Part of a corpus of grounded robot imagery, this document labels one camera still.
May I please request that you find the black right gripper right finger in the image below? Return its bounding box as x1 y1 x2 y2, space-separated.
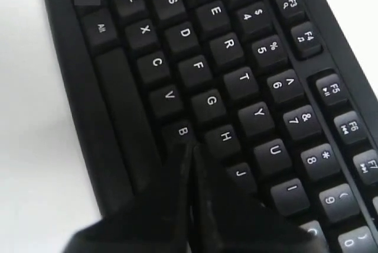
193 145 315 252

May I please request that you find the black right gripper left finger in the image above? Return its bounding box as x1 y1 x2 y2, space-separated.
64 142 194 252

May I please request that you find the black acer keyboard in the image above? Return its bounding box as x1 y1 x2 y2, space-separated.
45 0 377 252

